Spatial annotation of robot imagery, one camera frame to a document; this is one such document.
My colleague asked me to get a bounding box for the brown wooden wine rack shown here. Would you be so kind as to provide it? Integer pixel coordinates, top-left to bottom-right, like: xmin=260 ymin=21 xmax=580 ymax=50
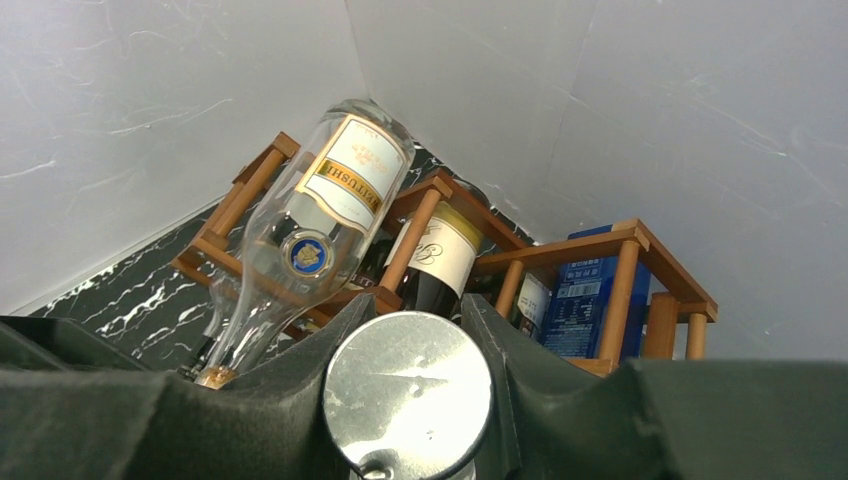
xmin=172 ymin=132 xmax=718 ymax=376

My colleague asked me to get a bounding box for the clear bottle white gold label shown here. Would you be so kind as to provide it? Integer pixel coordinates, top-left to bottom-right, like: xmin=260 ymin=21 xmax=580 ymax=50
xmin=195 ymin=99 xmax=415 ymax=390

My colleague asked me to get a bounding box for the clear bottle silver cap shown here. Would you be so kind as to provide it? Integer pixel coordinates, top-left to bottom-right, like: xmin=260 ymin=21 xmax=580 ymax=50
xmin=322 ymin=311 xmax=493 ymax=479

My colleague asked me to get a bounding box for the dark wine bottle gold cap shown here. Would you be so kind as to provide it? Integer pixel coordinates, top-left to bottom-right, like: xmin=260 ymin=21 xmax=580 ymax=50
xmin=396 ymin=201 xmax=484 ymax=319

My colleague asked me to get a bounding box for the blue transparent bottle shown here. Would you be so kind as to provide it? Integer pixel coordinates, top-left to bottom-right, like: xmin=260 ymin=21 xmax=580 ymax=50
xmin=539 ymin=257 xmax=652 ymax=359

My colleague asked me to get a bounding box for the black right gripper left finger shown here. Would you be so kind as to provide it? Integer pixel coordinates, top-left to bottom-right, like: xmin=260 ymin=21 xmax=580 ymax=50
xmin=1 ymin=293 xmax=376 ymax=479

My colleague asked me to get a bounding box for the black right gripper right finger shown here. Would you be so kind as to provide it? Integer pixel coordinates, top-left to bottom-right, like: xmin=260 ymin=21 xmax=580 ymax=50
xmin=461 ymin=294 xmax=847 ymax=479

